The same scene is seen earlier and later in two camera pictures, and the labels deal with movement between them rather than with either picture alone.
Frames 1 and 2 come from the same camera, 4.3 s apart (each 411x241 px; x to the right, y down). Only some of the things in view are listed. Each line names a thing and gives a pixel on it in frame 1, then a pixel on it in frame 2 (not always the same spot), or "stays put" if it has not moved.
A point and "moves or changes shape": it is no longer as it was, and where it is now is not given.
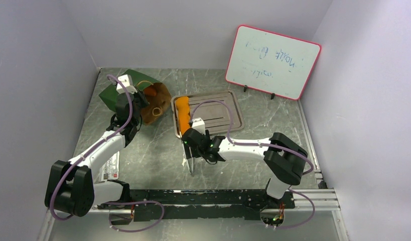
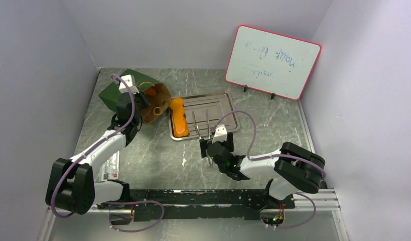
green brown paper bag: x=157 y=95 stays put
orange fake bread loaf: x=183 y=106 moves or changes shape
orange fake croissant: x=150 y=91 stays put
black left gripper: x=139 y=95 stays put
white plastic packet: x=110 y=170 stays put
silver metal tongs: x=190 y=160 moves or changes shape
